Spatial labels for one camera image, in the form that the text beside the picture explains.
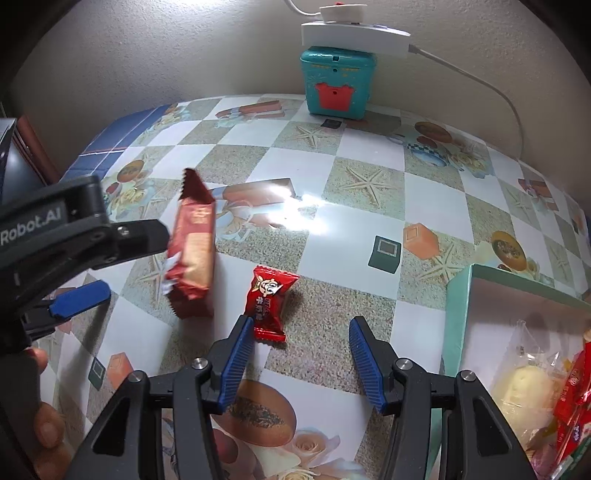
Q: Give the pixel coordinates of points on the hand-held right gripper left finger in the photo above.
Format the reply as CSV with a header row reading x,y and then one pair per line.
x,y
235,364

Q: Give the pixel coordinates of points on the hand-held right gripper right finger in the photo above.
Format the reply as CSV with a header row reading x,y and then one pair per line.
x,y
367,364

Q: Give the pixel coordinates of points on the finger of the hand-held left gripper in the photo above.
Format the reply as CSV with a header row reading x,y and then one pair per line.
x,y
138,237
78,300

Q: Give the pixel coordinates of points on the dark red biscuit packet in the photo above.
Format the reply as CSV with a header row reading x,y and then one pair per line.
x,y
194,249

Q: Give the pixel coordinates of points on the red candy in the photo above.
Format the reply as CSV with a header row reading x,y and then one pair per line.
x,y
268,300

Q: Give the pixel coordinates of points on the large teal cardboard box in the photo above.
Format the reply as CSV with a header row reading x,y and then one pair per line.
x,y
455,323

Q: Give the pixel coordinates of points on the person's left hand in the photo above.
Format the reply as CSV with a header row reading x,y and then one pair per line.
x,y
48,424

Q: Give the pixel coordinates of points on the dark furniture panel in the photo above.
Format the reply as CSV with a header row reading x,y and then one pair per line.
x,y
18,161

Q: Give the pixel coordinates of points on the blue cloth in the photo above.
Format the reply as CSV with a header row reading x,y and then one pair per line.
x,y
115,134

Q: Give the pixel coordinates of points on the pale bun clear packet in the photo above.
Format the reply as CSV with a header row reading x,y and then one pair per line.
x,y
524,385

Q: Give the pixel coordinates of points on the orange pink snack packet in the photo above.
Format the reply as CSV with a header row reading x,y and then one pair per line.
x,y
542,464

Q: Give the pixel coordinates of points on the red snack packet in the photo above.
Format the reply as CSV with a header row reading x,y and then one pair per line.
x,y
572,397

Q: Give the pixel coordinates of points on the small teal box red mark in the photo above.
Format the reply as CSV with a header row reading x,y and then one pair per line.
x,y
339,69

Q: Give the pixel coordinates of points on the white power strip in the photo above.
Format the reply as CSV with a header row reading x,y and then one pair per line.
x,y
351,34

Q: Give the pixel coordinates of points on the white gooseneck lamp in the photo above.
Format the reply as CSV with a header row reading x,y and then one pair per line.
x,y
344,13

